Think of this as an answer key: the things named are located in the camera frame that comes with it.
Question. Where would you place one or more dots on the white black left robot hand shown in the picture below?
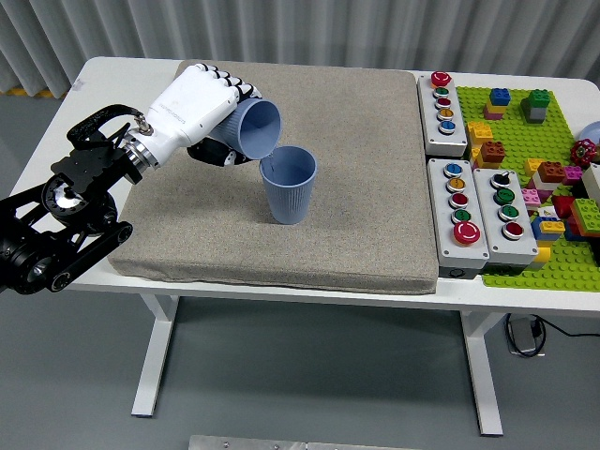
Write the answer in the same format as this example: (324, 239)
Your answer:
(192, 108)

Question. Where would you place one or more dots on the blue ribbed plastic cup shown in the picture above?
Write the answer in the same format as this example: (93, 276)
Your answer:
(288, 201)
(258, 129)

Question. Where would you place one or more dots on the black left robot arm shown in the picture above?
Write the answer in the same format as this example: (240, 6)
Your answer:
(89, 169)

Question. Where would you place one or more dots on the grey-white pleated curtain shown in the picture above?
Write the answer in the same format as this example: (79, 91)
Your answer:
(300, 28)

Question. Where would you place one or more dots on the grey-brown fabric mat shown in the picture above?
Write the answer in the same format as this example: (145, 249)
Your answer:
(351, 211)

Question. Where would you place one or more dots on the grey five-button control box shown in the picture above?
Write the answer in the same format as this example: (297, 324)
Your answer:
(443, 234)
(429, 117)

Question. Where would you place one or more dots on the white table leg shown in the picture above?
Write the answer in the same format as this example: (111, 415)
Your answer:
(483, 375)
(150, 365)

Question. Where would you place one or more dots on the brown brick on yellow bricks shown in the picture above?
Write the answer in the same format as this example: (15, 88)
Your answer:
(492, 150)

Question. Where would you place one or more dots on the blue yellow pink brick stack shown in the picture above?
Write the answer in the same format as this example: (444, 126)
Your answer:
(499, 97)

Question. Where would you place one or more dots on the green building baseplate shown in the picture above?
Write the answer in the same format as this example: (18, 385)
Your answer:
(515, 136)

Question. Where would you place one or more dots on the grey box with black knob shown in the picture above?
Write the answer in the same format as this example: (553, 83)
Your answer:
(497, 239)

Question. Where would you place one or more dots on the small yellow brick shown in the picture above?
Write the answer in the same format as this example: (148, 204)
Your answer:
(532, 165)

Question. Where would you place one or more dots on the green grey brick stack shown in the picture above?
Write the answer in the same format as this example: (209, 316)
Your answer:
(538, 98)

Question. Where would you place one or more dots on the pink brick on white brick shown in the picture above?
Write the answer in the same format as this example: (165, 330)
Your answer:
(529, 196)

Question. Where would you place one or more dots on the brown brick on white brick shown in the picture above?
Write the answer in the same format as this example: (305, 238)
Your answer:
(550, 171)

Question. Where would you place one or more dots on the yellow round-end brick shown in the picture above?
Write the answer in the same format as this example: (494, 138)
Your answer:
(541, 255)

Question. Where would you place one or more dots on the red brick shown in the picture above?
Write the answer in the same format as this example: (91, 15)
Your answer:
(562, 205)

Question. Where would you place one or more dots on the magenta brick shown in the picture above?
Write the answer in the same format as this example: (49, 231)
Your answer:
(572, 175)

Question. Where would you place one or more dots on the grey power adapter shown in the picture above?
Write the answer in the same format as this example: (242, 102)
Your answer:
(521, 335)

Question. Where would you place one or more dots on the pale blue dome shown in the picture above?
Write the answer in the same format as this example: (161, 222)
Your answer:
(593, 133)

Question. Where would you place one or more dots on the green orange brick stack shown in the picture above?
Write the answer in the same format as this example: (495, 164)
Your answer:
(586, 211)

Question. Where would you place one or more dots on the white box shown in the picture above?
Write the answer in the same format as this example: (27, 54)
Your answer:
(593, 180)

